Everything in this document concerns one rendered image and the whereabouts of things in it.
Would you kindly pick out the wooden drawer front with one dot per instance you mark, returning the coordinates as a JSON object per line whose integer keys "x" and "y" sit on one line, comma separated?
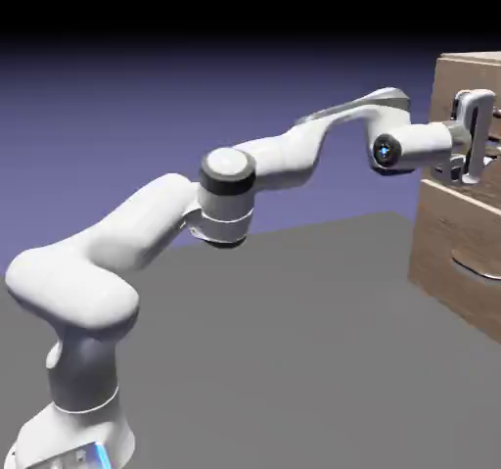
{"x": 438, "y": 242}
{"x": 446, "y": 85}

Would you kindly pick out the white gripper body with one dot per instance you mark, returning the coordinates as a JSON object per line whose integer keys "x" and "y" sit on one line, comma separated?
{"x": 484, "y": 124}

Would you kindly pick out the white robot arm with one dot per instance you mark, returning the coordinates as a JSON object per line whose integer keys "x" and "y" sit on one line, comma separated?
{"x": 117, "y": 242}

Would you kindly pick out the light wooden cabinet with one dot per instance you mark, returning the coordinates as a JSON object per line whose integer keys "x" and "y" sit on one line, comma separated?
{"x": 479, "y": 57}

